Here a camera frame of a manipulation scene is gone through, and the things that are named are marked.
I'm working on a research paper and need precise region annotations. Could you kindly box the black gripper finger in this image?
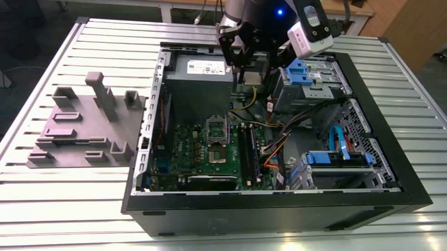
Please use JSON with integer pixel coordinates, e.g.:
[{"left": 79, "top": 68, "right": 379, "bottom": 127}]
[
  {"left": 218, "top": 21, "right": 259, "bottom": 84},
  {"left": 263, "top": 40, "right": 298, "bottom": 88}
]

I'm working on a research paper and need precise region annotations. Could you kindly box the silver square CPU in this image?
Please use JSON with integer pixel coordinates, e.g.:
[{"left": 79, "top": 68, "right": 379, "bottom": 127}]
[{"left": 245, "top": 72, "right": 265, "bottom": 86}]

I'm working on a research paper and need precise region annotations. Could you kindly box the metal socket cover frame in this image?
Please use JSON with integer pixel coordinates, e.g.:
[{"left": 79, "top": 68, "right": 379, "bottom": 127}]
[{"left": 206, "top": 115, "right": 231, "bottom": 145}]

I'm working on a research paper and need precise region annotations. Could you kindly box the CPU socket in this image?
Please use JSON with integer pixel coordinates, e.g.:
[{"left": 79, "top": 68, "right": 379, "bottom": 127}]
[{"left": 209, "top": 145, "right": 230, "bottom": 165}]

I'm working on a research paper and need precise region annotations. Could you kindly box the blue plastic drive carrier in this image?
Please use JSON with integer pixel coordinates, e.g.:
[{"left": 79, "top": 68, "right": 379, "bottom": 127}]
[{"left": 287, "top": 58, "right": 315, "bottom": 86}]

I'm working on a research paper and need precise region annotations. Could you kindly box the metal drive cage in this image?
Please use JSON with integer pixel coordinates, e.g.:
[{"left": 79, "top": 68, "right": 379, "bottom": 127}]
[{"left": 273, "top": 54, "right": 353, "bottom": 113}]

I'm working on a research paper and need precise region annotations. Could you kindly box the grey power supply unit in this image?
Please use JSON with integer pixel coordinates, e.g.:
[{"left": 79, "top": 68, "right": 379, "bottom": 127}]
[{"left": 163, "top": 54, "right": 234, "bottom": 123}]

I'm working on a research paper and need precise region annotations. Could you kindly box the black RAM slot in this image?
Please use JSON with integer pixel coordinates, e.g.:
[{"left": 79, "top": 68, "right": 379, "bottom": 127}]
[
  {"left": 238, "top": 124, "right": 251, "bottom": 185},
  {"left": 247, "top": 124, "right": 262, "bottom": 185},
  {"left": 243, "top": 124, "right": 257, "bottom": 185}
]

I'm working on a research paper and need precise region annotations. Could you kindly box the hard disk in blue carrier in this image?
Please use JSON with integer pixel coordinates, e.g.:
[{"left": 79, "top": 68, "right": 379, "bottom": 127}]
[{"left": 303, "top": 152, "right": 374, "bottom": 168}]

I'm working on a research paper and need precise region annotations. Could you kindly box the brown wooden cabinet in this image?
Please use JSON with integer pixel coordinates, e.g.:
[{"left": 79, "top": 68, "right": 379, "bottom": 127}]
[{"left": 359, "top": 0, "right": 447, "bottom": 73}]

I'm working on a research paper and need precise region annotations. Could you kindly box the green motherboard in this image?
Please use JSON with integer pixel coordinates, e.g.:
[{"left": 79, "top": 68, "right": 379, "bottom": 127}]
[{"left": 150, "top": 121, "right": 277, "bottom": 191}]

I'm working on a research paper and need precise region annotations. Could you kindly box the metal disk bay cage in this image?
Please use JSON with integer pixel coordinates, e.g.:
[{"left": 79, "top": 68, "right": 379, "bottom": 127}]
[{"left": 293, "top": 150, "right": 401, "bottom": 190}]

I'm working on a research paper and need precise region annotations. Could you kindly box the black graphics card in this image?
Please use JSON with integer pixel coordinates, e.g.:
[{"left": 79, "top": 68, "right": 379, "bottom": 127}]
[{"left": 177, "top": 174, "right": 239, "bottom": 191}]

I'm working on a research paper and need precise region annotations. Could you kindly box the grey plastic parts rack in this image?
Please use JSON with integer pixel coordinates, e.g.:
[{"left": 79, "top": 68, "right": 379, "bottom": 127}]
[{"left": 26, "top": 72, "right": 147, "bottom": 169}]

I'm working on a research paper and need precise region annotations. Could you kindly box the black open PC case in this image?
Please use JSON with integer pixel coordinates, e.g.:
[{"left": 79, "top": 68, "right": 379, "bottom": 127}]
[{"left": 121, "top": 41, "right": 434, "bottom": 237}]

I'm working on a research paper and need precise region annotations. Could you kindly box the yellow wire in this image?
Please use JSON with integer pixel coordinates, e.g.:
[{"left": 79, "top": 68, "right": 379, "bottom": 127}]
[{"left": 230, "top": 87, "right": 258, "bottom": 112}]

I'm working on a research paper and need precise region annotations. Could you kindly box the black cable metal plug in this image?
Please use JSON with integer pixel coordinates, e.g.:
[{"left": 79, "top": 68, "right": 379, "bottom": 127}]
[{"left": 193, "top": 0, "right": 225, "bottom": 26}]

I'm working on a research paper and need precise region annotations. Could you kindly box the black camera cable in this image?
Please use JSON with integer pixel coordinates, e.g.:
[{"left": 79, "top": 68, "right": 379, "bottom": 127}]
[{"left": 327, "top": 0, "right": 353, "bottom": 39}]

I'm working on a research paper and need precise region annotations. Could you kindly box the black cable bundle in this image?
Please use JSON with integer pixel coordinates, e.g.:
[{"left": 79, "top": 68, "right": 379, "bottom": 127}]
[{"left": 279, "top": 98, "right": 350, "bottom": 131}]

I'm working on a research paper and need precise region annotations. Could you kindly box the black and white wire bundle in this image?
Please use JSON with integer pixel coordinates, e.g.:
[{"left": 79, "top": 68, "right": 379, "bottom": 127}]
[{"left": 229, "top": 109, "right": 285, "bottom": 129}]

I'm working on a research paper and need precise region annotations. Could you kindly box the wooden desk white frame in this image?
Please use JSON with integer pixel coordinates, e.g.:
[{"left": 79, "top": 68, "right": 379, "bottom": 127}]
[{"left": 154, "top": 0, "right": 378, "bottom": 37}]

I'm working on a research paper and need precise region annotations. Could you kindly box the blue flat data wire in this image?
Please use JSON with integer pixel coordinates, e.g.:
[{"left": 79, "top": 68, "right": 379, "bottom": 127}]
[{"left": 330, "top": 125, "right": 353, "bottom": 161}]

